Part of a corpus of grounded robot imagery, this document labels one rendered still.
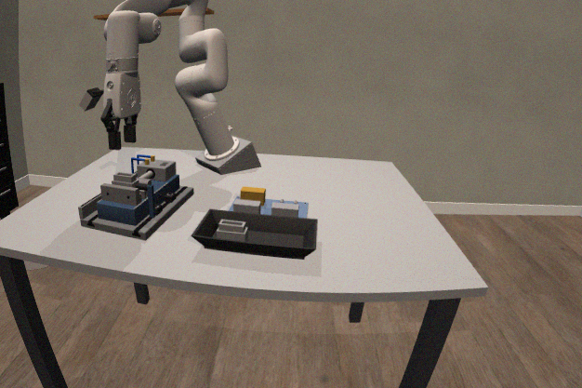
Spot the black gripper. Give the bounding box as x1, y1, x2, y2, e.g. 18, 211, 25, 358
100, 70, 141, 150

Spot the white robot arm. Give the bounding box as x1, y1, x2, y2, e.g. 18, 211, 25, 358
104, 0, 240, 161

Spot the yellow rectangular block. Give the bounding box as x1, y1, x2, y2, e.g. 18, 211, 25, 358
241, 186, 266, 206

